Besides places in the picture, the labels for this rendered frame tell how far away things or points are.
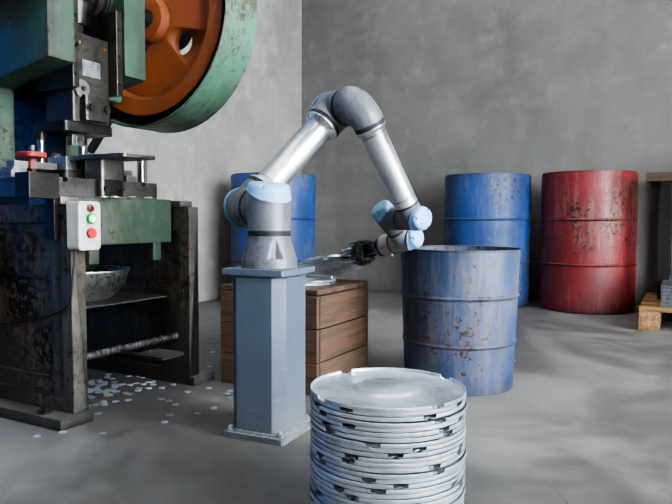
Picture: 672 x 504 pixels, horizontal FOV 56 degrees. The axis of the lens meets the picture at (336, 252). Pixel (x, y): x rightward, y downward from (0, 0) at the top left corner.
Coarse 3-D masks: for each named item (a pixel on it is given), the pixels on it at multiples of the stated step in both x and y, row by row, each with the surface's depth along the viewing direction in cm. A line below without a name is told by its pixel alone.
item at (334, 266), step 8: (320, 256) 231; (328, 256) 231; (336, 256) 231; (344, 256) 232; (304, 264) 236; (312, 264) 238; (320, 264) 241; (328, 264) 242; (336, 264) 243; (344, 264) 242; (352, 264) 243; (312, 272) 248; (320, 272) 250; (328, 272) 251; (336, 272) 252; (344, 272) 253
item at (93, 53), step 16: (80, 48) 203; (96, 48) 208; (80, 64) 203; (96, 64) 208; (80, 80) 202; (96, 80) 209; (48, 96) 206; (64, 96) 203; (80, 96) 202; (96, 96) 205; (48, 112) 207; (64, 112) 203; (80, 112) 203; (96, 112) 205
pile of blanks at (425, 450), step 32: (320, 416) 112; (352, 416) 107; (384, 416) 105; (416, 416) 108; (448, 416) 111; (320, 448) 114; (352, 448) 107; (384, 448) 105; (416, 448) 107; (448, 448) 109; (320, 480) 112; (352, 480) 109; (384, 480) 106; (416, 480) 106; (448, 480) 111
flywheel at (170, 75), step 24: (168, 0) 237; (192, 0) 232; (216, 0) 222; (168, 24) 238; (192, 24) 232; (216, 24) 223; (168, 48) 238; (192, 48) 233; (216, 48) 224; (168, 72) 239; (192, 72) 229; (144, 96) 245; (168, 96) 235
